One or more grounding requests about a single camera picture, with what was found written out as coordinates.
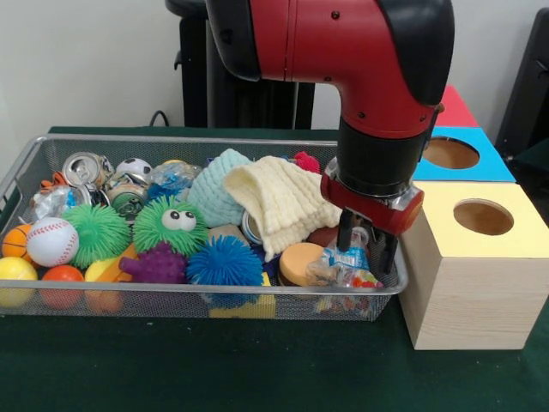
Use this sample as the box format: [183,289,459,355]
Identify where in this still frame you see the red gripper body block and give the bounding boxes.
[321,176,425,238]

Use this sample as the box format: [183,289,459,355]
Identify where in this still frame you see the mint green knitted cloth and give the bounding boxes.
[187,149,254,229]

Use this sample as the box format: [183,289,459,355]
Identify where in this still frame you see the dark green table cloth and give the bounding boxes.
[0,127,549,412]

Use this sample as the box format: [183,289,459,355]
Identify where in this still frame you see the pale yellow knitted cloth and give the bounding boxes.
[223,156,342,262]

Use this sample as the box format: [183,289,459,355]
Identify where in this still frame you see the green fuzzy ball with eyes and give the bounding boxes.
[132,196,209,257]

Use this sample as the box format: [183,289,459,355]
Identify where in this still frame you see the orange round disc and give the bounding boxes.
[279,242,326,288]

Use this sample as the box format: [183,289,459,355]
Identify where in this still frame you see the clear plastic bottle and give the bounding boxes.
[306,226,384,290]

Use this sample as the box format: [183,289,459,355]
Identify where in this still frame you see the clear mesh bin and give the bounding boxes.
[0,134,408,323]

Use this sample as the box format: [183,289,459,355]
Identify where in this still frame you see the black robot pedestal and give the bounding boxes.
[166,0,317,130]

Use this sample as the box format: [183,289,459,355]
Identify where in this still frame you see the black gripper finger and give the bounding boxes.
[336,211,353,253]
[377,233,398,276]

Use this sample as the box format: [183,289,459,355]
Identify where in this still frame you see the green spiky ball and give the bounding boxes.
[62,203,132,269]

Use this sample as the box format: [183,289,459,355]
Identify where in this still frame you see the purple spiky ball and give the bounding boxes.
[118,240,188,285]

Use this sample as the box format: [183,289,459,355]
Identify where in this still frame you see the wooden box with three holes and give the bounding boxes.
[397,84,549,351]

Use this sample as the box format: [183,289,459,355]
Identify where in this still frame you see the white baseball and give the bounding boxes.
[26,216,80,268]

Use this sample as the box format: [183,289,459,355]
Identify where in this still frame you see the blue spiky ball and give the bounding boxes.
[186,235,264,293]

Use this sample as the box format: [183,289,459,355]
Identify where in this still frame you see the yellow ball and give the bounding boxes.
[0,257,39,308]

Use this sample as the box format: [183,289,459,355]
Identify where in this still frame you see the red orange ball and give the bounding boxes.
[40,264,86,310]

